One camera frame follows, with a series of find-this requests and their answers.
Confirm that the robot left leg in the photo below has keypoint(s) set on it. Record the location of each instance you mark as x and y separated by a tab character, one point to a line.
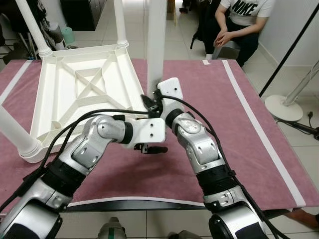
112	229

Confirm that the clothes rack with dark clothes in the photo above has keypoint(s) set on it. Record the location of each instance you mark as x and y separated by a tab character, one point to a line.
15	30

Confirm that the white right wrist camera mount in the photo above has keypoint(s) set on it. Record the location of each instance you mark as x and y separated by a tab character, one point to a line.
170	89

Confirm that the black slanted pole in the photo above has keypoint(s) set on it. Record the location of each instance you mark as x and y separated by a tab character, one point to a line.
289	52

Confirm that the grey low stool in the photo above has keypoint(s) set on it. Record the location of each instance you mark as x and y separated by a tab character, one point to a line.
227	51

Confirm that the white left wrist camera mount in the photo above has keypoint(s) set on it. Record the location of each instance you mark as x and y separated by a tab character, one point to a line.
149	130

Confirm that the pink table cloth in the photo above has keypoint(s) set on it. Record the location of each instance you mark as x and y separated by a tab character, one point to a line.
239	164

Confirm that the black slanted furniture leg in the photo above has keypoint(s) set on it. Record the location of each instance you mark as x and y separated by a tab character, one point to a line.
275	214

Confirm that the bystander bare foot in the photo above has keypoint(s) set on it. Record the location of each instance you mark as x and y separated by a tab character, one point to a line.
305	220

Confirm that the black hair dryer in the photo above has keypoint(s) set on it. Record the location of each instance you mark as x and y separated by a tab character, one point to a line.
304	128

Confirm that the black cabinet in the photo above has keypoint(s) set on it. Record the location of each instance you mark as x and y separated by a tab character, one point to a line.
82	14

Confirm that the grey white canister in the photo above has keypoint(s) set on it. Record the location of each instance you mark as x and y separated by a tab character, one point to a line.
57	36

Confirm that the white standing fan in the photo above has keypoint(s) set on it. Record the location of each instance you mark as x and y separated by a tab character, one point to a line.
283	108

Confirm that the seated person in white shirt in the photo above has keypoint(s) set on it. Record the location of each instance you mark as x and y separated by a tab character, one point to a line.
244	25

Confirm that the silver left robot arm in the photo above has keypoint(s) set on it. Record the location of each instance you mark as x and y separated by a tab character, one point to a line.
94	139

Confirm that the small white tape piece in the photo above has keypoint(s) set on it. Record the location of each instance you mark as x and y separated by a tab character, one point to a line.
206	62

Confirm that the white plastic table top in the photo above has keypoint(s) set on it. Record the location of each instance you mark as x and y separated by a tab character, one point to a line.
65	84

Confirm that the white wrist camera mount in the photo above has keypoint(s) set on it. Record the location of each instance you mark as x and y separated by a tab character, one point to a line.
170	89
149	130

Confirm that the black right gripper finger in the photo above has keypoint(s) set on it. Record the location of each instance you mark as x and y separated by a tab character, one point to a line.
147	103

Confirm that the long white tape strip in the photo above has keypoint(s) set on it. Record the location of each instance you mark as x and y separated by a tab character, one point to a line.
15	82
264	134

